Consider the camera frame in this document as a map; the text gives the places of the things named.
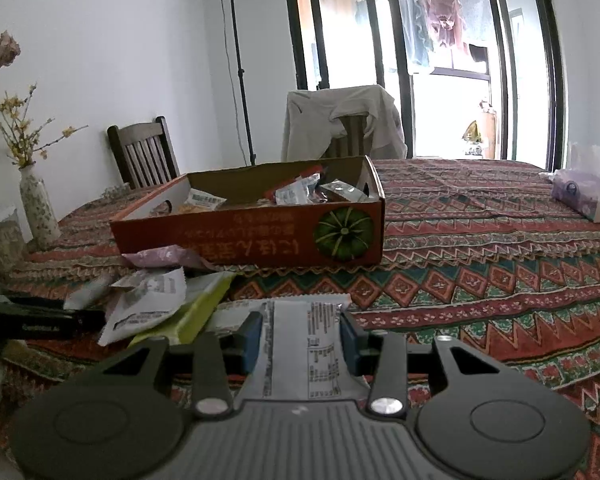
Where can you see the large white snack packet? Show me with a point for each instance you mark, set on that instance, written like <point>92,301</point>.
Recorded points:
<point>140,305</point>

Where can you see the black framed glass door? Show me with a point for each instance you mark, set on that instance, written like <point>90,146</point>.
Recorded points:
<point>554,60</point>

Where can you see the grey white snack packet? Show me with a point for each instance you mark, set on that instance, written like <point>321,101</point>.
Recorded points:
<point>85,287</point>

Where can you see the dark brown snack packet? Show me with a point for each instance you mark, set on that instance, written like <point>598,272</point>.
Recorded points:
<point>342,191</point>

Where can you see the light blue hanging garment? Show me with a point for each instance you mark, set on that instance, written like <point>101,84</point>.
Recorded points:
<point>477,10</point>

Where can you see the pink dried flowers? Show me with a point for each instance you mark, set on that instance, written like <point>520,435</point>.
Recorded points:
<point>2,47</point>

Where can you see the purple tissue pack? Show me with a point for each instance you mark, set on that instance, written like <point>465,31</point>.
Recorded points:
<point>579,192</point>

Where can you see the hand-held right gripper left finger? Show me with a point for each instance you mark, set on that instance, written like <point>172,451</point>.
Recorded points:
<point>252,340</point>

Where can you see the dark wooden chair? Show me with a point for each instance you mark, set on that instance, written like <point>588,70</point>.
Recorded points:
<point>140,135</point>

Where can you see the chair draped with beige jacket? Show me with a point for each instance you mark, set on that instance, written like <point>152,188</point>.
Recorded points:
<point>310,120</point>

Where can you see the brown tall board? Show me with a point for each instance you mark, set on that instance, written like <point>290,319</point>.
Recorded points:
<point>487,125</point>

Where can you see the orange cardboard box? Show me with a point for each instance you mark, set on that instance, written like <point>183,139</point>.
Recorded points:
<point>280,235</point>

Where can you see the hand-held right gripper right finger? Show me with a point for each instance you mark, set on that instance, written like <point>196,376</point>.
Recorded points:
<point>350,342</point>

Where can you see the maroon hanging shirt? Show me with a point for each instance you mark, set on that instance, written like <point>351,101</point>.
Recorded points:
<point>444,5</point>

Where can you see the speckled white vase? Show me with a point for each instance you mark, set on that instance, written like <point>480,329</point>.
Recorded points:
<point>40,210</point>

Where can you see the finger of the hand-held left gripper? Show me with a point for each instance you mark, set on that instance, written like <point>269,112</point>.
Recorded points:
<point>90,321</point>

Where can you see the white orange snack packet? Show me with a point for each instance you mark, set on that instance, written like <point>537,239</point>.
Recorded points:
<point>205,199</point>

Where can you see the yellow flower branches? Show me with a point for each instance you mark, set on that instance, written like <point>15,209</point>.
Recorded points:
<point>22,145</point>

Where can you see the wooden chair under jacket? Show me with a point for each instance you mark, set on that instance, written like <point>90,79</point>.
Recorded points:
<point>352,135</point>

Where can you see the yellow bag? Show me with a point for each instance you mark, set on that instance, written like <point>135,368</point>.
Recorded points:
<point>470,132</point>

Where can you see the red snack packet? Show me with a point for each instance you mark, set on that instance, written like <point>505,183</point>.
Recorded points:
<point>275,192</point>

